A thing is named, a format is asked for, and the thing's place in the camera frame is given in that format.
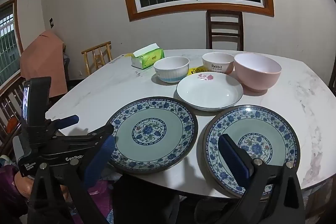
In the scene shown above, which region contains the light bamboo chair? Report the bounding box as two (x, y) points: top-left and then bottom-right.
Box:
(81, 41), (113, 76)

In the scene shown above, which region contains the salmon orange cloth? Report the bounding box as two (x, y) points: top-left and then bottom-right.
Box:
(20, 30), (68, 98)

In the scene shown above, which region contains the large pink bowl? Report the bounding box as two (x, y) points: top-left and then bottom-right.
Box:
(234, 53), (282, 92)

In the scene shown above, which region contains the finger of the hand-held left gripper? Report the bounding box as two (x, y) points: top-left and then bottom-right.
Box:
(63, 123), (114, 147)
(47, 114), (80, 132)

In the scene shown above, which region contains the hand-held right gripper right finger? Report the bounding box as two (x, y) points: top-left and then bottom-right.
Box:
(214, 134), (306, 224)

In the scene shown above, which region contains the round yellow warning sticker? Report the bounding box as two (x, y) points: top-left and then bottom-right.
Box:
(187, 66), (210, 77)

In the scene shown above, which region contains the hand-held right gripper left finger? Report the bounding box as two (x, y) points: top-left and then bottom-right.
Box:
(28, 135), (116, 224)

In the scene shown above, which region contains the green tissue pack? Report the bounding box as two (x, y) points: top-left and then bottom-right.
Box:
(131, 43), (165, 69)

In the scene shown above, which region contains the white bowl with blue base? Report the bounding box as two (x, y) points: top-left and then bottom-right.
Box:
(154, 56), (190, 83)

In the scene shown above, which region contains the person's purple clothing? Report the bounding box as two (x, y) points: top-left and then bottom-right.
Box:
(0, 158), (113, 224)

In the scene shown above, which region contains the white bowl with pink base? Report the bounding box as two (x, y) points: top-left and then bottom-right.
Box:
(202, 52), (235, 75)

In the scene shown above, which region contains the white plate with pink flower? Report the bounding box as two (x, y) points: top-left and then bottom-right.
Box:
(176, 72), (244, 111)

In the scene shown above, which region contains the dark slatted wooden chair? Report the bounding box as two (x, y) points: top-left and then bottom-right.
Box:
(0, 74), (27, 159)

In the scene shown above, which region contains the blue floral plate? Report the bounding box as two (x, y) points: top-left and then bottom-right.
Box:
(202, 105), (301, 199)
(106, 96), (198, 174)

